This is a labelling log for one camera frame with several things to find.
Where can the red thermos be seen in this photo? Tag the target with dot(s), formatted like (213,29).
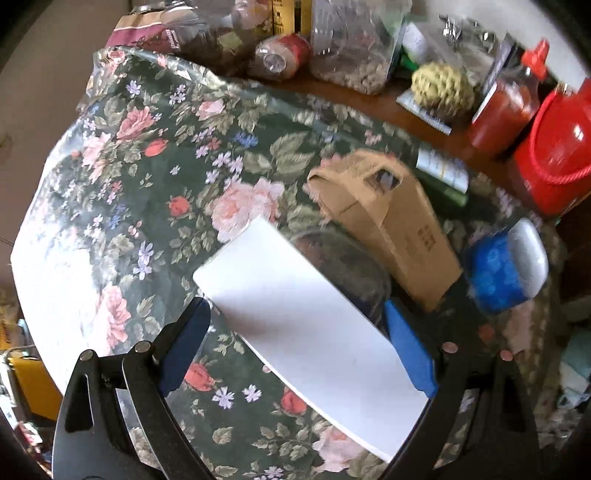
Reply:
(554,152)

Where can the yellow-green knobbly ball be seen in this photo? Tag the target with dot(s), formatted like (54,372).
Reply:
(443,90)

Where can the green bottle white label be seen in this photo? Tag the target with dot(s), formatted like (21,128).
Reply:
(443,173)

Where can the white board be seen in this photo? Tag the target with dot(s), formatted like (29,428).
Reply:
(300,332)

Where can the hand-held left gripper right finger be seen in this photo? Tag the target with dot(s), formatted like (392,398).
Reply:
(411,355)

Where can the red sauce bottle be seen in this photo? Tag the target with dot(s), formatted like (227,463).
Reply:
(501,110)

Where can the clear bottle yellow label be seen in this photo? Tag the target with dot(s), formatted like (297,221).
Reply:
(288,16)

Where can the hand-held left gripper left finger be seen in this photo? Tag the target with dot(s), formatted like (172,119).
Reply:
(184,346)

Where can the crumpled silver foil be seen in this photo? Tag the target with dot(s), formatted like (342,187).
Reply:
(461,27)

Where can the printed white leaflet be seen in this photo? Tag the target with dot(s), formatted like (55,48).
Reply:
(429,119)

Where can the blue tin silver lid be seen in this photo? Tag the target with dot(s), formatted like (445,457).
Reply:
(494,272)

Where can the floral green tablecloth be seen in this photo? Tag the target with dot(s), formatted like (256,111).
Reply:
(138,184)

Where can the clear jar of nuts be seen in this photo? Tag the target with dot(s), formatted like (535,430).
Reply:
(355,69)

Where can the crumpled pale wrapper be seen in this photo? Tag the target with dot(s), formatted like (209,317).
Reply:
(575,369)

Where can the yellow bag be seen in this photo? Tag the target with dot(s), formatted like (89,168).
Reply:
(32,387)

